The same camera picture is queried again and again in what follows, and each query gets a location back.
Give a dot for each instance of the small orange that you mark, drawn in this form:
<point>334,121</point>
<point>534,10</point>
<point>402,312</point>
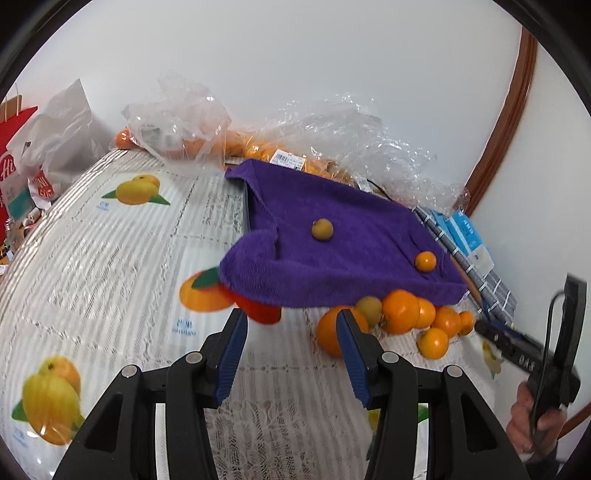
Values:
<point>123,139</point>
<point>425,261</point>

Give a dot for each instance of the purple towel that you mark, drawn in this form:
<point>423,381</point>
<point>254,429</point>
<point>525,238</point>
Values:
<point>351,258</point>

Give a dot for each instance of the white plastic bag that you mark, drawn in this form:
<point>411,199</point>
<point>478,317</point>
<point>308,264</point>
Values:
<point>60,129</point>

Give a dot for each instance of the clear bag of oranges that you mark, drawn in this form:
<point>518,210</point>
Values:
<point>258,150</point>

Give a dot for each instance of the fruit-printed white tablecloth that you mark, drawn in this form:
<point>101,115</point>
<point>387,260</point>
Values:
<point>115,258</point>

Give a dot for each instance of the red round fruit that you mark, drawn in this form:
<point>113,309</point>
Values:
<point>261,311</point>

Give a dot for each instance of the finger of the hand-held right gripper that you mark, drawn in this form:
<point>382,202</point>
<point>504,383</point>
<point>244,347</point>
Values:
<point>494,337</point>

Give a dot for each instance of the person's right hand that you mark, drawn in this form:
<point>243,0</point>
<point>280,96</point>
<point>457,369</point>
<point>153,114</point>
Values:
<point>519,415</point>

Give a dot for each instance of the small greenish yellow fruit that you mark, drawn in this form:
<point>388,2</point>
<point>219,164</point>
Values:
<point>322,229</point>

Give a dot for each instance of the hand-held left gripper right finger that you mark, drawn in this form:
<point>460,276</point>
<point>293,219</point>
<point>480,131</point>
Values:
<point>352,355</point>

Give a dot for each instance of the red paper bag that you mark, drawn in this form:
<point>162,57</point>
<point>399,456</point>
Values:
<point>11,138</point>

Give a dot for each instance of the crumpled clear plastic bag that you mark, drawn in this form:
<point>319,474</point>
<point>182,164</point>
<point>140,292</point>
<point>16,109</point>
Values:
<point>184,110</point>

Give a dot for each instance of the grey checked cushion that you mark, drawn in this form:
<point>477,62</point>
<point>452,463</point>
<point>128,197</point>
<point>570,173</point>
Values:
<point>496,290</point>

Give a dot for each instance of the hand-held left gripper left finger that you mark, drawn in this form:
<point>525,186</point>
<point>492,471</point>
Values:
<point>233,350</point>

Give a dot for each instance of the large crinkled clear plastic bag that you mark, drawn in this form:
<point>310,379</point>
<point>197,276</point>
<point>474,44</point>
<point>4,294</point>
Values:
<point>369,134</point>

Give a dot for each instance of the clear bag of yellowish fruit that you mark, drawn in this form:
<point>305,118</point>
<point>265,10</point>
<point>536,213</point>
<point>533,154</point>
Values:
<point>339,174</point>

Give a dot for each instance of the brown wooden door frame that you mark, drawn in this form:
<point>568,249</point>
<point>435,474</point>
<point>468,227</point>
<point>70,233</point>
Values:
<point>517,92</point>

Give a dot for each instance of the greenish round fruit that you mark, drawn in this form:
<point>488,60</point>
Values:
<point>369,308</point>

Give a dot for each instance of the blue tissue pack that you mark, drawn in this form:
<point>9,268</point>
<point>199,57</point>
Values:
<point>466,233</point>

